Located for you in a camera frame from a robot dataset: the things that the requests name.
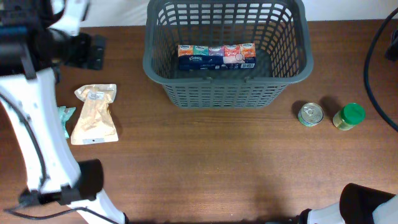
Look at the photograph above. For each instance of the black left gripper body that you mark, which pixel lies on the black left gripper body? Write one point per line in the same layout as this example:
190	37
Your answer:
69	53

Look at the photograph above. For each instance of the teal snack packet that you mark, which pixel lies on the teal snack packet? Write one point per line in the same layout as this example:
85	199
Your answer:
64	115

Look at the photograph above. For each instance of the tan vacuum food pouch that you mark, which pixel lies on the tan vacuum food pouch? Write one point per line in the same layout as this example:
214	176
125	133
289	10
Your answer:
95	124

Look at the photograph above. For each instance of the Kleenex tissue multipack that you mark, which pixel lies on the Kleenex tissue multipack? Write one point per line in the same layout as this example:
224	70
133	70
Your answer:
225	57

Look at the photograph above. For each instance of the small tin can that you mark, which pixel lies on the small tin can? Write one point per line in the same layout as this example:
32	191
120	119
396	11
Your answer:
310	114

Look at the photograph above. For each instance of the green lid glass jar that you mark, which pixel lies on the green lid glass jar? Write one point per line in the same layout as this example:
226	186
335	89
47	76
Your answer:
349	116

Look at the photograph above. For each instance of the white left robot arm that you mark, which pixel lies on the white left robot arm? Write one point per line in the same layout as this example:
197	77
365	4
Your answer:
36	38

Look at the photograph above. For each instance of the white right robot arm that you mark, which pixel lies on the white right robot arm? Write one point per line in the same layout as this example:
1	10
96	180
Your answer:
357	205

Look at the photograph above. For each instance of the grey plastic basket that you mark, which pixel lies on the grey plastic basket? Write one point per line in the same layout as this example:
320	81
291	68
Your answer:
278	29

